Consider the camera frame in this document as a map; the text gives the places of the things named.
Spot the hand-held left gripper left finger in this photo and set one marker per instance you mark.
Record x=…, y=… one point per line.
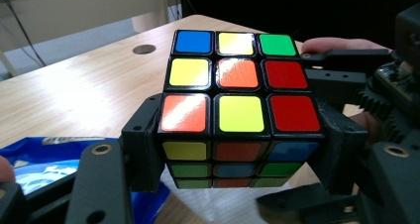
x=142, y=158

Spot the dark curtain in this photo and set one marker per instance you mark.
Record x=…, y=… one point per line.
x=297, y=6

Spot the round dark table grommet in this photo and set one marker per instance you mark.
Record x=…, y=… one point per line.
x=144, y=49

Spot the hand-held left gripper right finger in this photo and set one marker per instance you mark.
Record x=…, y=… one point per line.
x=340, y=158

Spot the blue wet wipes pack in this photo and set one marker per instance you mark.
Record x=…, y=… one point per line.
x=39, y=158

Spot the colourful puzzle cube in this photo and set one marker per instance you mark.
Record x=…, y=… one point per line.
x=239, y=82

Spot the light wooden desk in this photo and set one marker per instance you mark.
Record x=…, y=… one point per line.
x=82, y=6

